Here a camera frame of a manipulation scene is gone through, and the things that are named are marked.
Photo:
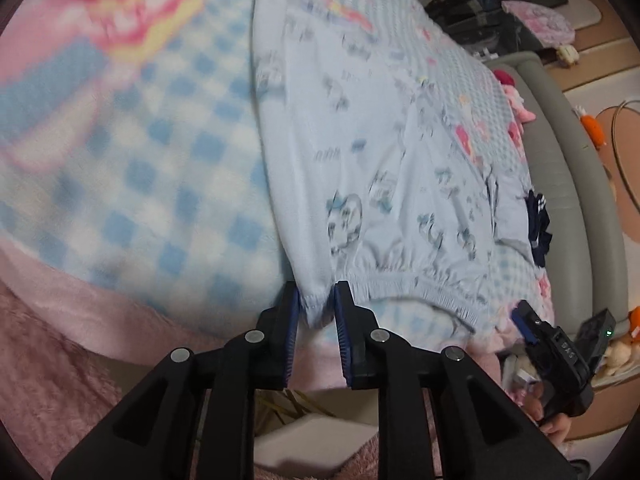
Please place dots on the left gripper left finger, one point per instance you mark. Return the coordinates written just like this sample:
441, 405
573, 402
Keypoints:
193, 415

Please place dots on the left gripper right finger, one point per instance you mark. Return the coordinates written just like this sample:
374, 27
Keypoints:
440, 416

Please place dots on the light blue cartoon pajama pants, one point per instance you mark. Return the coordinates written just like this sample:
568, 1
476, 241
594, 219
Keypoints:
394, 161

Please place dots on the person's right hand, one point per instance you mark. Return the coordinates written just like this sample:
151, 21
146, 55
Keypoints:
557, 428

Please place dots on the grey padded headboard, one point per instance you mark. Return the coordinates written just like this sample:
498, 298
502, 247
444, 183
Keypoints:
586, 264

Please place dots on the navy striped folded garment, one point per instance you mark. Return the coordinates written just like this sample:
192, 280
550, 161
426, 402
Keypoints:
538, 227

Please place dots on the orange carrot plush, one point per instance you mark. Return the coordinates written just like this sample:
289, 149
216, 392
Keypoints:
592, 127

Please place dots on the blue checkered cartoon blanket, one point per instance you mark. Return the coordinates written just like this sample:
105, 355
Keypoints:
135, 208

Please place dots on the pink plush toy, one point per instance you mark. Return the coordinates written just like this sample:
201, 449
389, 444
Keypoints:
520, 112

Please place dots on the red round plush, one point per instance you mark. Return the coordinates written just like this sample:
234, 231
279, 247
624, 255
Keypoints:
504, 78

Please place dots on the pink garment hanging on wardrobe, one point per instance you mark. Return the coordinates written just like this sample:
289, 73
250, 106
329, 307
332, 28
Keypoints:
550, 28

